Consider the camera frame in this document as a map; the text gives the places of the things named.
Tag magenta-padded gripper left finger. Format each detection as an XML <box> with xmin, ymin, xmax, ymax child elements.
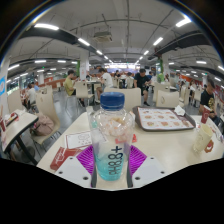
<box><xmin>54</xmin><ymin>144</ymin><xmax>98</xmax><ymax>189</ymax></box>

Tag beige dining chairs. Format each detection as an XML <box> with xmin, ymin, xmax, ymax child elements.
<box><xmin>6</xmin><ymin>81</ymin><xmax>203</xmax><ymax>114</ymax></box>

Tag brown food tray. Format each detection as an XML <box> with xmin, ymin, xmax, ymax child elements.
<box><xmin>132</xmin><ymin>105</ymin><xmax>197</xmax><ymax>132</ymax></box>

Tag ceiling air conditioner unit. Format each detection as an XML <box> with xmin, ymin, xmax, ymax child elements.
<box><xmin>93</xmin><ymin>31</ymin><xmax>113</xmax><ymax>43</ymax></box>

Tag beige chair with bag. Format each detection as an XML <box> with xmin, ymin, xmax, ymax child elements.
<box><xmin>34</xmin><ymin>93</ymin><xmax>63</xmax><ymax>146</ymax></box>

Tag clear blue-capped water bottle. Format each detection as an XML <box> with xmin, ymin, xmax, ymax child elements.
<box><xmin>88</xmin><ymin>91</ymin><xmax>136</xmax><ymax>183</ymax></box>

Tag beige side table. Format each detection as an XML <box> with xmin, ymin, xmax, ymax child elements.
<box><xmin>0</xmin><ymin>111</ymin><xmax>39</xmax><ymax>166</ymax></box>

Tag ceiling strip lights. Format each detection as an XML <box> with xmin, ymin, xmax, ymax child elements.
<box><xmin>6</xmin><ymin>16</ymin><xmax>224</xmax><ymax>83</ymax></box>

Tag white paper with red print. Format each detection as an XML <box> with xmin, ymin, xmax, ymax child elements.
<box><xmin>64</xmin><ymin>130</ymin><xmax>93</xmax><ymax>150</ymax></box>

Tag beige chair with round hole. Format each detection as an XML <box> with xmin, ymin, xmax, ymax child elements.
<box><xmin>155</xmin><ymin>89</ymin><xmax>180</xmax><ymax>108</ymax></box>
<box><xmin>103</xmin><ymin>87</ymin><xmax>142</xmax><ymax>113</ymax></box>

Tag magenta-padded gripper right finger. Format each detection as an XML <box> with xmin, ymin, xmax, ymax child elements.
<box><xmin>126</xmin><ymin>144</ymin><xmax>168</xmax><ymax>189</ymax></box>

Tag red printed card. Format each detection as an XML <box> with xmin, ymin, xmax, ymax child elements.
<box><xmin>49</xmin><ymin>146</ymin><xmax>83</xmax><ymax>172</ymax></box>

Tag pink bag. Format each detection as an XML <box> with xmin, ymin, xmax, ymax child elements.
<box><xmin>30</xmin><ymin>113</ymin><xmax>55</xmax><ymax>137</ymax></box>

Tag red paper cup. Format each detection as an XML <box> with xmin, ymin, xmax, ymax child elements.
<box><xmin>200</xmin><ymin>105</ymin><xmax>212</xmax><ymax>125</ymax></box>

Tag white crumpled napkin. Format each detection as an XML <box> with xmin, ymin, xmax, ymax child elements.
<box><xmin>173</xmin><ymin>104</ymin><xmax>186</xmax><ymax>117</ymax></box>

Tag person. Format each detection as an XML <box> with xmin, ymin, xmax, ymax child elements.
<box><xmin>96</xmin><ymin>68</ymin><xmax>114</xmax><ymax>101</ymax></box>
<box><xmin>133</xmin><ymin>68</ymin><xmax>152</xmax><ymax>107</ymax></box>
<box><xmin>25</xmin><ymin>83</ymin><xmax>38</xmax><ymax>109</ymax></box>
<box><xmin>64</xmin><ymin>69</ymin><xmax>78</xmax><ymax>98</ymax></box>
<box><xmin>198</xmin><ymin>78</ymin><xmax>219</xmax><ymax>124</ymax></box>

